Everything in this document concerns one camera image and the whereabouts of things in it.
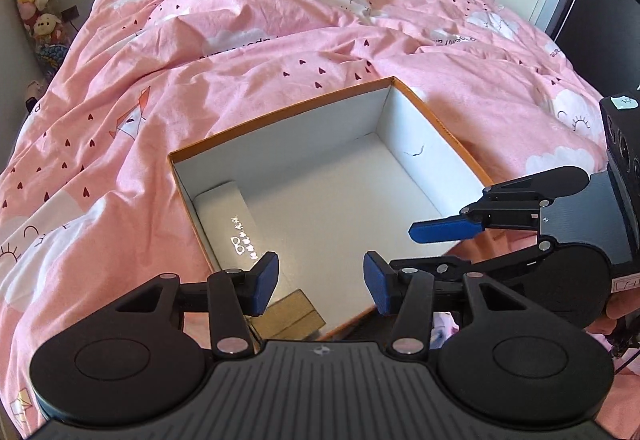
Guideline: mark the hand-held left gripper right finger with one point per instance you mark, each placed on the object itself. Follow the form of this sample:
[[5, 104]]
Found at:
[[377, 284]]

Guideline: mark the pink printed duvet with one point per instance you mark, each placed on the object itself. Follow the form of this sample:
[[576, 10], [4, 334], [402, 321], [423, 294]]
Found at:
[[250, 70]]

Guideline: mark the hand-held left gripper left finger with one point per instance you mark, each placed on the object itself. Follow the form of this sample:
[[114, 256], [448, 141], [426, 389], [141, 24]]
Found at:
[[264, 281]]

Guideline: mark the small brown cardboard box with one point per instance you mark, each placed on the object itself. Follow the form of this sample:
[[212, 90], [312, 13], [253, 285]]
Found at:
[[295, 315]]

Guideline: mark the person's right hand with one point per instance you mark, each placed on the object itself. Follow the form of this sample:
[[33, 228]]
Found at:
[[622, 312]]

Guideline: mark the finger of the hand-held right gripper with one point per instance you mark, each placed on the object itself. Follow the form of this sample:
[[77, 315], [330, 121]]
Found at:
[[450, 266], [440, 229]]

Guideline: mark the white flat box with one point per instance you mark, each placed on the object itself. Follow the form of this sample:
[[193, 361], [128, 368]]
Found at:
[[220, 220]]

